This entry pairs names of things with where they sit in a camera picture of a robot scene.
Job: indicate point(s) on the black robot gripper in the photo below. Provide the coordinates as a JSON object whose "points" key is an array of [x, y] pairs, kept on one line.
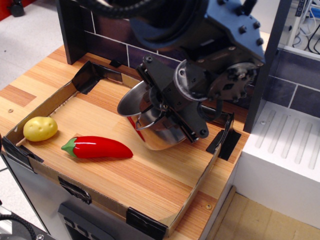
{"points": [[167, 91]]}

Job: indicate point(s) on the shiny metal pot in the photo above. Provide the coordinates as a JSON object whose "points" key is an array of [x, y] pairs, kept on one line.
{"points": [[147, 121]]}

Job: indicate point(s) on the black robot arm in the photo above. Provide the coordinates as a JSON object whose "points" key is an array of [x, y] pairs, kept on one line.
{"points": [[223, 50]]}

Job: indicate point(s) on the taped cardboard fence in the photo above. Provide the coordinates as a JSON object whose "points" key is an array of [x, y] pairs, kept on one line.
{"points": [[157, 193]]}

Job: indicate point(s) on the red toy chili pepper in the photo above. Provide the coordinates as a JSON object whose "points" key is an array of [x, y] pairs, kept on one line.
{"points": [[87, 147]]}

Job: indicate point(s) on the yellow toy potato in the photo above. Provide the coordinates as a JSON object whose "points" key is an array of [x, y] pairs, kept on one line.
{"points": [[40, 128]]}

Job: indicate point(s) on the white toy sink drainboard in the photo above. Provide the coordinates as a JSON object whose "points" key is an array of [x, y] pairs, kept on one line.
{"points": [[279, 166]]}

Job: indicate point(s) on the black toy oven front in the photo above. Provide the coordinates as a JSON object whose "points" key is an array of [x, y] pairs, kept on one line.
{"points": [[80, 228]]}

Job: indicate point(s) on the dark grey shelf post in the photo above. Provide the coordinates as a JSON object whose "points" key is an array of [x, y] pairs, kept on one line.
{"points": [[261, 89]]}

